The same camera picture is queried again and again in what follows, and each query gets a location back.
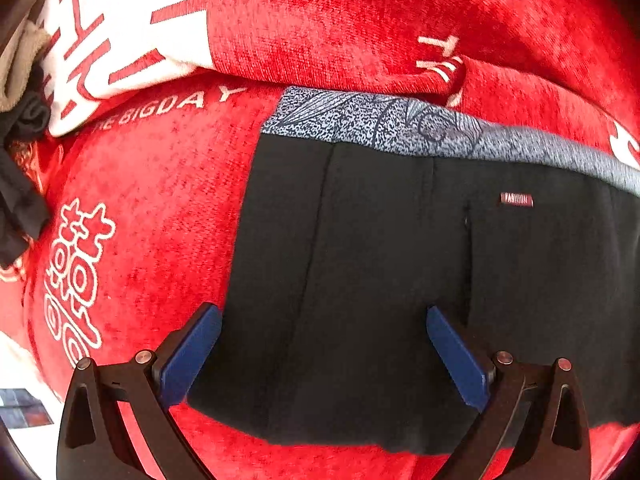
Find black pants with grey stripe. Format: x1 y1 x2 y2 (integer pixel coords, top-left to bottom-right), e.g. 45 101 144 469
188 87 639 454

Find folded black garment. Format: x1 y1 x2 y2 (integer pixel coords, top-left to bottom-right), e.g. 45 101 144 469
0 65 51 269

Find red wedding blanket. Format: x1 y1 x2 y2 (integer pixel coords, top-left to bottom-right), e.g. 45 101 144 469
1 0 639 479

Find folded beige garment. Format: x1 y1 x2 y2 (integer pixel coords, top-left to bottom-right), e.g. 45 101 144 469
0 18 51 113

